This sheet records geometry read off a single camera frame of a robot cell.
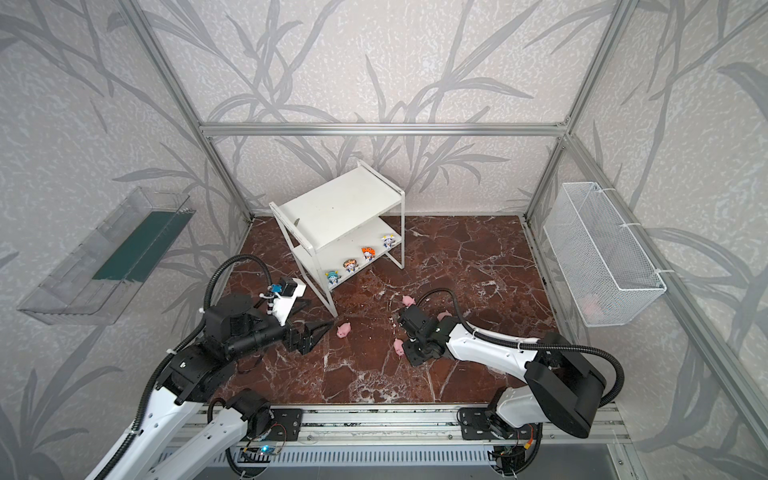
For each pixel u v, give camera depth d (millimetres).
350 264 824
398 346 846
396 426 753
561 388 418
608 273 609
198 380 457
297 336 584
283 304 574
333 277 800
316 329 594
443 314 921
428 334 653
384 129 990
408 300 959
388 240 886
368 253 846
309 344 590
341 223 737
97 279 634
